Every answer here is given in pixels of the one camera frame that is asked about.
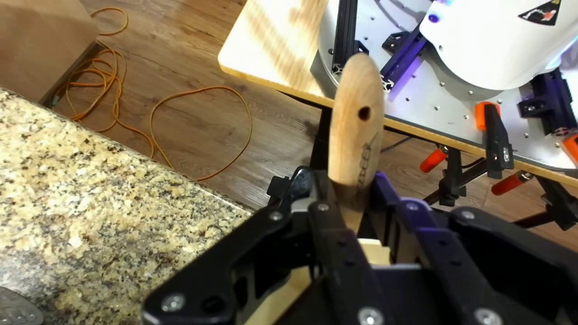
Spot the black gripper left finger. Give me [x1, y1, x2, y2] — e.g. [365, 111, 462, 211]
[142, 167, 393, 325]

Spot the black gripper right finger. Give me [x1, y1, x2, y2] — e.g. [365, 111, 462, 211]
[372, 169, 578, 325]

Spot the orange black bar clamp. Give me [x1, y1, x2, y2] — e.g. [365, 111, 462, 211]
[419, 146, 484, 207]
[561, 131, 578, 165]
[473, 99, 516, 180]
[489, 169, 578, 230]

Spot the light wooden table board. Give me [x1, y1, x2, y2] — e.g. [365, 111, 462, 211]
[216, 0, 578, 185]

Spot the brown cardboard box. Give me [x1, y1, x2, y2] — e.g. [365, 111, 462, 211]
[0, 0, 101, 104]

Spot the grey metal base plate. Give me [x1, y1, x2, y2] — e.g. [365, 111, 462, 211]
[310, 0, 578, 173]

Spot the purple mounting bracket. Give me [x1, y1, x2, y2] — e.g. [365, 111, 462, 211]
[377, 28, 430, 88]

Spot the orange cable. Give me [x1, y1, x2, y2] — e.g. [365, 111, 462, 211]
[61, 5, 256, 183]

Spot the black aluminium frame post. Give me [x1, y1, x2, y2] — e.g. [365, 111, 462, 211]
[332, 0, 361, 68]

